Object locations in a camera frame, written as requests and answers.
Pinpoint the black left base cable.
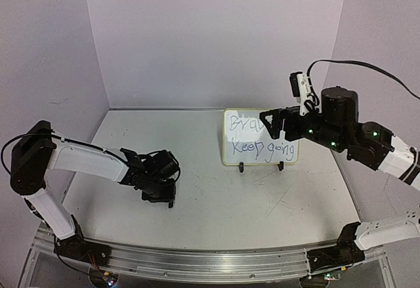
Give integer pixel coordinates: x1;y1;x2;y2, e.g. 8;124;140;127
55;251;99;278

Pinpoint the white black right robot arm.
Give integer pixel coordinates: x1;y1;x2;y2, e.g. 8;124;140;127
259;87;419;273

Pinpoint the green circuit board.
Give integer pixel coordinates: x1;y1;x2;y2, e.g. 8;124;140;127
89;272;118;287
322;266;348;281

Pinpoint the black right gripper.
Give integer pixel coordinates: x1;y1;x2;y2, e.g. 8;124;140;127
261;104;348;154

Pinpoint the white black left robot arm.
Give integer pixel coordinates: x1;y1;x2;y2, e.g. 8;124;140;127
1;120;181;266

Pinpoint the right green circuit board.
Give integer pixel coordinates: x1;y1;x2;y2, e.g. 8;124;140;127
322;266;348;281

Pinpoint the black right camera cable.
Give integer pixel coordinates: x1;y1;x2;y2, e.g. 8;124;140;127
305;59;420;100

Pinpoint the yellow framed small whiteboard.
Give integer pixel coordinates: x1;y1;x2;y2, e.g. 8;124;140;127
222;108;299;166

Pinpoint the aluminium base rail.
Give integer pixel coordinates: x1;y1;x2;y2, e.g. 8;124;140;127
31;235;387;278

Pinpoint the left green circuit board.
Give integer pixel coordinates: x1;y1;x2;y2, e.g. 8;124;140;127
89;272;118;287

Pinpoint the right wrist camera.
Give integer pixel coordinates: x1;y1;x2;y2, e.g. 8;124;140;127
289;72;320;116

